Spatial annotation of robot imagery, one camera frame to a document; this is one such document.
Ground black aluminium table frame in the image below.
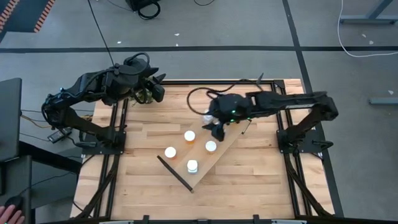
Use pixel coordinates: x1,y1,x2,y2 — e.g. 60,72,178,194
74,79,345,224

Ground person's hand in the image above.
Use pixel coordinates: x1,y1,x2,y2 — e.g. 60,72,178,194
0,204,25,224

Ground orange medicine bottle white cap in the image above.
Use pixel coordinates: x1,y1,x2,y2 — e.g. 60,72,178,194
183,130,197,144
164,146,177,160
205,140,217,155

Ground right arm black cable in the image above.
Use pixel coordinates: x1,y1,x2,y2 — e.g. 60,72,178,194
186,79,265,116

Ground green potted plant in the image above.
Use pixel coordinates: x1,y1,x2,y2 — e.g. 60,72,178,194
129,88,155,105

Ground grey metal stand foot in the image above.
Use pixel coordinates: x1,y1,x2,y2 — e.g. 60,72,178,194
339,0,398,25

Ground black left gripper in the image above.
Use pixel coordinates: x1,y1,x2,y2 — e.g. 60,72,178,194
136,67,167,103

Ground wooden tray with black ends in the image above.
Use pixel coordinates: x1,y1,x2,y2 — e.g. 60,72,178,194
156,104,252,193

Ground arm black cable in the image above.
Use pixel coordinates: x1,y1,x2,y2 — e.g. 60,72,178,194
186,79,265,116
123,52,151,105

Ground black power adapter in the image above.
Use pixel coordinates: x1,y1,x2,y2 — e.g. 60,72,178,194
47,127,73,144

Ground grey metal bar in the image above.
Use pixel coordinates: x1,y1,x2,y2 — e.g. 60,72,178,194
369,97,398,105

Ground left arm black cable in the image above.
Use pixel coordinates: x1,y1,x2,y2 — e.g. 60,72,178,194
123,52,151,105

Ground black mat orange hazard stripes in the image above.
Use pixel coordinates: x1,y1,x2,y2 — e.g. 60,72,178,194
0,0,56,34

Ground dark grey monitor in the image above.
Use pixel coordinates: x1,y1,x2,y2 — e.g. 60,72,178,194
0,77,22,161

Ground black floor device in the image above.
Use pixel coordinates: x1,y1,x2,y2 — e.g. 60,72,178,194
126,0,161,21

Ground black computer mouse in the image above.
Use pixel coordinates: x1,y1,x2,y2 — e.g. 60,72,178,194
4,195,24,212

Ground white floor cable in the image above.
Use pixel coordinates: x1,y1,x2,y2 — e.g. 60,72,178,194
337,0,398,58

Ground black floor cable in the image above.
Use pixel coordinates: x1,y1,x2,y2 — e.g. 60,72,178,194
87,0,115,67

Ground black desk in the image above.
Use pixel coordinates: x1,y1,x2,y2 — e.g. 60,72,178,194
0,141,82,224

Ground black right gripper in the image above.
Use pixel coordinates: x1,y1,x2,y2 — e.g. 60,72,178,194
201,107,246,142

